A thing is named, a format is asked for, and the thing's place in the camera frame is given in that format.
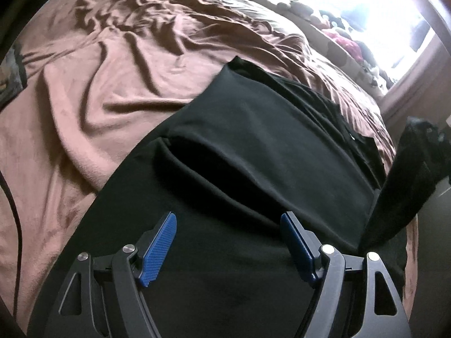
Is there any black t-shirt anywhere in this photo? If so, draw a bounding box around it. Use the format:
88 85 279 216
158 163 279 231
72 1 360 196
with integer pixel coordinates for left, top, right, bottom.
26 56 441 338

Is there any beige rumpled duvet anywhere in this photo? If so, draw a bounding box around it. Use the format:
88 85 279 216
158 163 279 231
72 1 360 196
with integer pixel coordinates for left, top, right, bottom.
183 0 311 46

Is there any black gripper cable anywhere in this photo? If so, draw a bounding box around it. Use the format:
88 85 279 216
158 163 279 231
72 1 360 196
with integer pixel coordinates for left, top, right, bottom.
0 171 23 257

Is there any bed with brown blanket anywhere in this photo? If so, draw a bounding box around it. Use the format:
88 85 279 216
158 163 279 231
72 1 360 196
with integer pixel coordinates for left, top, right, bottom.
0 0 416 328

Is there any pink crumpled cloth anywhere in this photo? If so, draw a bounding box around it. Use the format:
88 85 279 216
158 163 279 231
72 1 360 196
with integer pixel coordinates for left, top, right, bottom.
322 28 360 60

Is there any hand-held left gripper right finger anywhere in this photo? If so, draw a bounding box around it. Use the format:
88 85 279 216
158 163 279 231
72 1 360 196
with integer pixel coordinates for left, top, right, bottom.
280 211 413 338

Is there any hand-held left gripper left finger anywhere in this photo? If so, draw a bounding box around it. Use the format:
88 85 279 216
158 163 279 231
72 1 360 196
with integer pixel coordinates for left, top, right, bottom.
46 211 178 338

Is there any bright window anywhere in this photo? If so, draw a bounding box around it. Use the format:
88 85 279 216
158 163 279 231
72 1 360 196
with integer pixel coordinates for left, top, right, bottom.
268 0 437 92

